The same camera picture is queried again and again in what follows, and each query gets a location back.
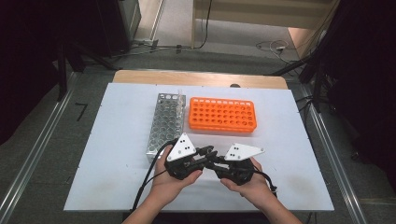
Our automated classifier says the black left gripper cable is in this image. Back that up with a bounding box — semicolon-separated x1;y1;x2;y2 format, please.
132;138;179;213

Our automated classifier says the dark cabinet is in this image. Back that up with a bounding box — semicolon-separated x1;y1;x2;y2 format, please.
92;0;143;59

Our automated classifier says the light wooden furniture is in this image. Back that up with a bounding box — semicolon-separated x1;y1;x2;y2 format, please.
191;0;341;60

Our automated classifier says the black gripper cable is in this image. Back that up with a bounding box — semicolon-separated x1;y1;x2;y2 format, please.
253;169;278;199
132;138;179;213

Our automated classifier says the white board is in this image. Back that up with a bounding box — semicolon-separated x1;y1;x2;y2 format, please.
64;82;335;213

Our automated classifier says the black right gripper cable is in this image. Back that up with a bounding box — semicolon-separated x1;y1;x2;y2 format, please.
253;169;278;199

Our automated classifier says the person's left hand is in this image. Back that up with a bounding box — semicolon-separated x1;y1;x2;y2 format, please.
150;145;204;203

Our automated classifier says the person's right hand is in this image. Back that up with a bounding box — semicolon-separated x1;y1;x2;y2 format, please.
219;157;273;207

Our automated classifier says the black hanging cable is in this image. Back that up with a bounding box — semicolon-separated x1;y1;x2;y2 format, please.
195;0;214;50

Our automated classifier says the metal test tube rack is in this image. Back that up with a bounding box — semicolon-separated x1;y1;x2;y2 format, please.
145;92;187;163

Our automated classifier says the wooden table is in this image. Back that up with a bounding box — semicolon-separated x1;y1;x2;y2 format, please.
112;69;289;91

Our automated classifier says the orange test tube rack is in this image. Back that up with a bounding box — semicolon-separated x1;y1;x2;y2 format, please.
188;96;258;134

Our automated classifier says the black metal stand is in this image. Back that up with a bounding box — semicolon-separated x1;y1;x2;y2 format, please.
264;50;332;114
55;40;120;102

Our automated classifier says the aluminium floor rail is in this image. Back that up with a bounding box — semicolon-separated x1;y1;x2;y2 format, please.
299;83;369;224
0;72;79;224

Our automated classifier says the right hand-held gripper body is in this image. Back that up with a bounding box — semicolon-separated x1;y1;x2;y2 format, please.
214;143;266;186

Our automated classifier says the white floor cable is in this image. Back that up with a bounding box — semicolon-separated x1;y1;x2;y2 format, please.
255;39;290;63

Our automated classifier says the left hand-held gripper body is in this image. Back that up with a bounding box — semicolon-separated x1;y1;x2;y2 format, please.
163;133;206;181

